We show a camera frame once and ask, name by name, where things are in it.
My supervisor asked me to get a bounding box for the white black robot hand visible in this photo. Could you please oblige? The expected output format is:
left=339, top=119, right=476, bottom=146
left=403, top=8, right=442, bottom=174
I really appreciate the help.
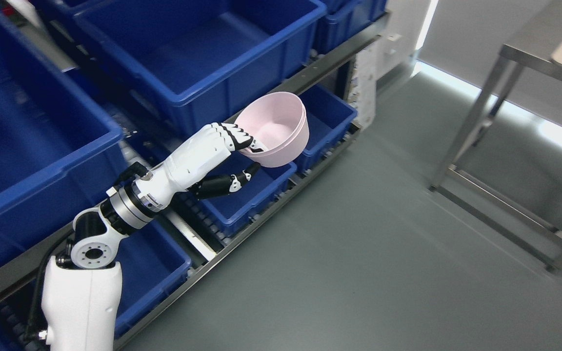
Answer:
left=135, top=122, right=261, bottom=212

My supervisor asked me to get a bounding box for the pink bowl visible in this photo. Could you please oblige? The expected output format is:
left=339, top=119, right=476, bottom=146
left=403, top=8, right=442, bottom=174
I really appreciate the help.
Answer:
left=236, top=92, right=309, bottom=168

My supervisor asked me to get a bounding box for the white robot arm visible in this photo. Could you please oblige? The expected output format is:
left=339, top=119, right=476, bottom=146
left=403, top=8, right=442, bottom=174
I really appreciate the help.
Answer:
left=23, top=161, right=183, bottom=351

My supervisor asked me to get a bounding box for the lower blue bin centre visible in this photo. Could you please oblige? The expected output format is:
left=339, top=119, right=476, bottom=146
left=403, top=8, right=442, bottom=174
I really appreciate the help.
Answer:
left=196, top=162, right=297, bottom=237

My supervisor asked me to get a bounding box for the lower blue bin left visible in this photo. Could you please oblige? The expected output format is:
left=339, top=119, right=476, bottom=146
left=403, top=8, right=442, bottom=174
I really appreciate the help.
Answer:
left=115, top=221, right=192, bottom=338

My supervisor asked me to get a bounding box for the large blue bin centre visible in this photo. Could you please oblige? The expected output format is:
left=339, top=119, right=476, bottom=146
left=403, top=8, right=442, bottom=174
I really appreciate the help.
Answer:
left=72, top=0, right=326, bottom=138

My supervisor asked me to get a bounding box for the large blue bin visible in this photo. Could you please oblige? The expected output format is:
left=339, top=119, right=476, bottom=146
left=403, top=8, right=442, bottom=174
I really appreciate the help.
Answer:
left=72, top=0, right=326, bottom=138
left=0, top=11, right=127, bottom=267

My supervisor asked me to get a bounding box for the lower blue bin right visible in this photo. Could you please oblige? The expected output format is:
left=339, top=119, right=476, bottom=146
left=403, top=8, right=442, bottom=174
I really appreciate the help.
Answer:
left=294, top=85, right=357, bottom=173

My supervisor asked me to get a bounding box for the large blue bin left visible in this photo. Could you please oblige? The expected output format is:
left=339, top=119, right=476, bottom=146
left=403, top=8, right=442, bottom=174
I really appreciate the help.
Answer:
left=0, top=11, right=127, bottom=267

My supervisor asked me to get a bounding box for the white sign board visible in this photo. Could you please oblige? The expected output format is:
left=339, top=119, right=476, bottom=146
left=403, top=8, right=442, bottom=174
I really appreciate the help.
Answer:
left=346, top=42, right=377, bottom=129

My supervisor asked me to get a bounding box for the stainless steel table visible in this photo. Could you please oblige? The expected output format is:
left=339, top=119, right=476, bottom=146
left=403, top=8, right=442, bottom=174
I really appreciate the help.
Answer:
left=420, top=0, right=562, bottom=272

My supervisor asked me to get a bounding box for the steel shelf rail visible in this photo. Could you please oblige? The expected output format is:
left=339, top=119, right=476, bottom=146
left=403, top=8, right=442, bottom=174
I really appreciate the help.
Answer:
left=0, top=16, right=386, bottom=351

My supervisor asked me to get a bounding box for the white wall socket left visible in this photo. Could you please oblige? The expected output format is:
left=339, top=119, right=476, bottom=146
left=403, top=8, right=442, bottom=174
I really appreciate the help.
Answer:
left=387, top=33, right=403, bottom=42

